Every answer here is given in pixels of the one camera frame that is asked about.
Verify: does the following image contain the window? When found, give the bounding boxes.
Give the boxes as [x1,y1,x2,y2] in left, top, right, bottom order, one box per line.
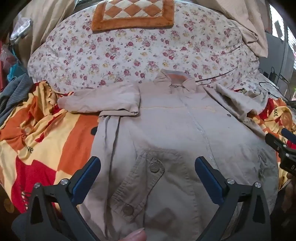
[269,5,296,58]

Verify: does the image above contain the beige curtain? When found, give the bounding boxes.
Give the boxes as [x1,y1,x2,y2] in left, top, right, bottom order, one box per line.
[194,0,269,58]

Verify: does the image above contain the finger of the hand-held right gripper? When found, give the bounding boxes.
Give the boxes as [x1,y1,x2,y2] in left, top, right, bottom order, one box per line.
[281,128,296,142]
[265,133,289,154]

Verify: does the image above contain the clear plastic bag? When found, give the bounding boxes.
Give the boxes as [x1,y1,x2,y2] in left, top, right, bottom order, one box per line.
[9,19,33,45]

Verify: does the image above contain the black cable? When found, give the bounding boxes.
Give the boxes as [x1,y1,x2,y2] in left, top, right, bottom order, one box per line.
[258,67,292,99]

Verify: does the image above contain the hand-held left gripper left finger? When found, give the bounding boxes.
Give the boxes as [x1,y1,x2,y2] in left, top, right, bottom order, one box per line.
[25,156,101,241]

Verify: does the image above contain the orange checkered cushion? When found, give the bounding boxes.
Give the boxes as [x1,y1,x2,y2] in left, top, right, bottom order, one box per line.
[91,0,174,32]

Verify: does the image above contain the beige cloth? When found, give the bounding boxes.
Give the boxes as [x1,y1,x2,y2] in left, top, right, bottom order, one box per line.
[14,0,77,58]

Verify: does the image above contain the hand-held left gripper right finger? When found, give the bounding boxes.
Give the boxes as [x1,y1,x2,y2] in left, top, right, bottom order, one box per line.
[195,157,271,241]

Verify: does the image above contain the red and teal clothes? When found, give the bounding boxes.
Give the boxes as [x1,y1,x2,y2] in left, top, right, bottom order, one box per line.
[0,44,25,82]

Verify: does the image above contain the orange red yellow blanket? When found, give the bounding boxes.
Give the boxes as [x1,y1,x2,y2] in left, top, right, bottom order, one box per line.
[0,80,296,215]

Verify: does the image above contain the person's left hand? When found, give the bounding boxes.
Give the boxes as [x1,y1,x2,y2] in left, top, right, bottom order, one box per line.
[122,227,147,241]

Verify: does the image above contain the grey striped cloth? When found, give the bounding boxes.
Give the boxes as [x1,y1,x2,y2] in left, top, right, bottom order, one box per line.
[0,74,33,127]

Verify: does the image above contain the floral duvet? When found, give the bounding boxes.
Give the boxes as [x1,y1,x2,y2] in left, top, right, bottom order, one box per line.
[27,0,281,98]

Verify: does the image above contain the beige jacket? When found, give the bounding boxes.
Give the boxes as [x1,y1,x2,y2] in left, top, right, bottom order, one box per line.
[57,69,279,241]

